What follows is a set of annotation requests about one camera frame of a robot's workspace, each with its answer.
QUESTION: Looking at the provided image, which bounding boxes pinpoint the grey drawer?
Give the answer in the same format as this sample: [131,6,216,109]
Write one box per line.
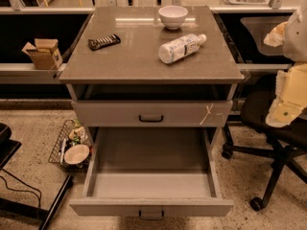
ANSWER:
[70,127,233,220]
[72,101,232,127]

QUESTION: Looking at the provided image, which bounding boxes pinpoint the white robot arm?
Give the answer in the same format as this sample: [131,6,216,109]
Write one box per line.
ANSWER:
[264,1,307,127]

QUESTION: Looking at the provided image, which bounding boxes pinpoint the grey top drawer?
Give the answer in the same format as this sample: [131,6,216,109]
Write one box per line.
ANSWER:
[72,101,232,127]

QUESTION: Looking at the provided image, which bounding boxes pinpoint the grey drawer cabinet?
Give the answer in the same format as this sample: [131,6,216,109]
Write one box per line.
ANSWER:
[59,5,246,218]

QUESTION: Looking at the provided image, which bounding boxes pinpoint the clear plastic water bottle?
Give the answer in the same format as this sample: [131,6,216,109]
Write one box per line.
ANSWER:
[158,34,206,64]

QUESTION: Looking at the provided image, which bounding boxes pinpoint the black snack bar packet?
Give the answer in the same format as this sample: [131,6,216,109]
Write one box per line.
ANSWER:
[87,34,121,51]

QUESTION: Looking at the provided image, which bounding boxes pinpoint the white bowl in basket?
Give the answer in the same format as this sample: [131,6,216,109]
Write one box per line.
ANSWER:
[64,144,90,165]

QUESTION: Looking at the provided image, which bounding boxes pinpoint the white ceramic bowl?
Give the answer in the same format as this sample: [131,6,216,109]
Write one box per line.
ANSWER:
[158,6,188,30]

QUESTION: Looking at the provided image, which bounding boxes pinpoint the black office chair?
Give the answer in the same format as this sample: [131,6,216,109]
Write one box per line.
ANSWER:
[222,74,307,211]

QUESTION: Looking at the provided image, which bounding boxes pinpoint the open cardboard box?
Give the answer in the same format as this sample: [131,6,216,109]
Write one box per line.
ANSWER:
[22,38,62,70]

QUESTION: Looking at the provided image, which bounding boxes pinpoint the black stand base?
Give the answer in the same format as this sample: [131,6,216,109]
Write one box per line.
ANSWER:
[0,122,75,230]

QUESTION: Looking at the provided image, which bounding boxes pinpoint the black wire basket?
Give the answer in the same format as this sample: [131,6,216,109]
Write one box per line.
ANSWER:
[48,120,91,173]

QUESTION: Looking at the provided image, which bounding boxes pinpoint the black cable on floor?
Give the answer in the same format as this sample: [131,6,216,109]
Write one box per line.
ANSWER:
[0,168,43,209]

